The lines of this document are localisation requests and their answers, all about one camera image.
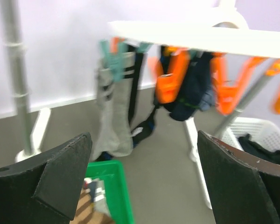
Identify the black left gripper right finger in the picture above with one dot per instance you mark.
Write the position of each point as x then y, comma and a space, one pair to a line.
243, 188

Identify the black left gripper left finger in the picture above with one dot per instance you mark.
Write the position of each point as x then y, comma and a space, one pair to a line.
45, 188

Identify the dark navy hanging socks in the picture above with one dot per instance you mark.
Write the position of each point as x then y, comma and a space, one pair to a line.
196, 91

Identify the white round sock hanger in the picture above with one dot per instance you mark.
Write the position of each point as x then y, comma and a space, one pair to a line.
224, 30

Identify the white drying rack stand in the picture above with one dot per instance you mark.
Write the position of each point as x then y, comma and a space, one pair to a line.
33, 137

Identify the white laundry basket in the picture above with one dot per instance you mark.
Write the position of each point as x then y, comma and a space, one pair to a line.
258, 137

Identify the green plastic bin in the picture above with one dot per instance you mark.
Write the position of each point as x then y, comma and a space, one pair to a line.
104, 196

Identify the grey striped sock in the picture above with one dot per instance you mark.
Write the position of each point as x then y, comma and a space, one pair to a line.
113, 100

